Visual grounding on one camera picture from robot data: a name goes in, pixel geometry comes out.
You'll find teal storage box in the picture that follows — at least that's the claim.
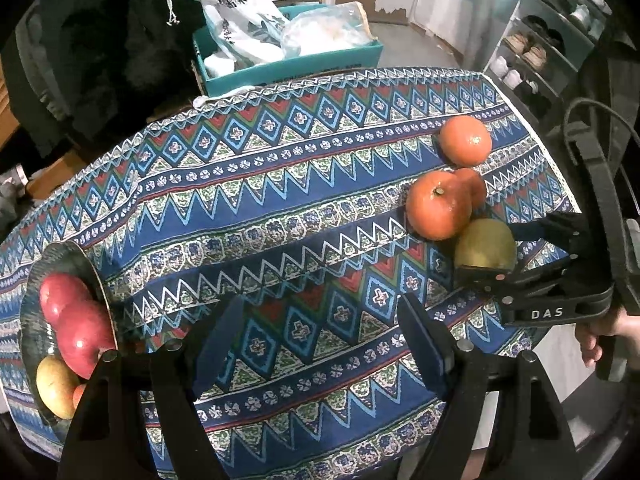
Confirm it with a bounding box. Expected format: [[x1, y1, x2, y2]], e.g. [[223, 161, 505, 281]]
[[192, 2, 385, 97]]

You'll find long black coat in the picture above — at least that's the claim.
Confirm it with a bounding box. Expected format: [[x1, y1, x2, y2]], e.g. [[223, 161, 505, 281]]
[[15, 0, 206, 141]]

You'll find red apple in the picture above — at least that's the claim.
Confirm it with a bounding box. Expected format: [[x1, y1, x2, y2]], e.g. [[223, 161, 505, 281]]
[[56, 300, 119, 380], [39, 274, 93, 328]]

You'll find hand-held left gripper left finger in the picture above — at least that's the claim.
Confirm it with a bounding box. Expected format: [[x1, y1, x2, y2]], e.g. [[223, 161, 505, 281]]
[[57, 296, 246, 480]]

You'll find clear plastic bag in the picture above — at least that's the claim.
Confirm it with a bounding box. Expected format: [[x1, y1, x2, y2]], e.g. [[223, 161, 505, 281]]
[[280, 2, 378, 58]]

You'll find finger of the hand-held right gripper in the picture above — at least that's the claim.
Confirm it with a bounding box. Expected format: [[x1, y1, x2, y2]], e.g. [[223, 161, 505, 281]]
[[454, 264, 572, 302], [510, 212, 588, 259]]

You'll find assorted shoes group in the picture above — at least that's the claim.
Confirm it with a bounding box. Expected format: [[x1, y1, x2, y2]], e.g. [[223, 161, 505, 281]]
[[490, 0, 608, 111]]

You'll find yellow green pear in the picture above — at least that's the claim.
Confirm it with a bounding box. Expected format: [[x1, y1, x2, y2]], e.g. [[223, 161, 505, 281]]
[[454, 218, 517, 272]]

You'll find large orange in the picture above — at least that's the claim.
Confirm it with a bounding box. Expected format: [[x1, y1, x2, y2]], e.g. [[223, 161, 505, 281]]
[[405, 170, 473, 241], [439, 115, 493, 167]]

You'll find yellow apple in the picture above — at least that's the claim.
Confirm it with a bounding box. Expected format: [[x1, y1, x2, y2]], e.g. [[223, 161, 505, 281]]
[[36, 355, 81, 420]]

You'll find blue patterned tablecloth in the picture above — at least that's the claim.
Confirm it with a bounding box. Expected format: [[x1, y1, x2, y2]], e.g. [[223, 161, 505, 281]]
[[0, 66, 581, 480]]

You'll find white printed rice bag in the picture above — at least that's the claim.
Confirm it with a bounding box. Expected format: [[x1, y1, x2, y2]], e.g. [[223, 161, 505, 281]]
[[141, 0, 291, 66]]

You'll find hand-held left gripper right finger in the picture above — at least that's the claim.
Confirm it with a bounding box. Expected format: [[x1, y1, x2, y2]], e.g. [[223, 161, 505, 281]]
[[397, 292, 583, 480]]

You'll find grey cable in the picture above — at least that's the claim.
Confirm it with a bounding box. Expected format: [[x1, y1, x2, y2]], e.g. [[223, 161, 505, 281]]
[[564, 99, 640, 136]]

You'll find person's right hand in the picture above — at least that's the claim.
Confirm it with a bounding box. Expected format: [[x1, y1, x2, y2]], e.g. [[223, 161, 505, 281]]
[[574, 308, 640, 369]]

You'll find dark green glass bowl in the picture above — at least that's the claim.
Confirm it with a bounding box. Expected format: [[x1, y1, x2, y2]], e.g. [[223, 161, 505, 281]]
[[20, 241, 120, 428]]

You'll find grey shoe rack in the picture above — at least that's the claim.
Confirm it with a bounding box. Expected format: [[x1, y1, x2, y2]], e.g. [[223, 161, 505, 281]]
[[482, 0, 616, 126]]

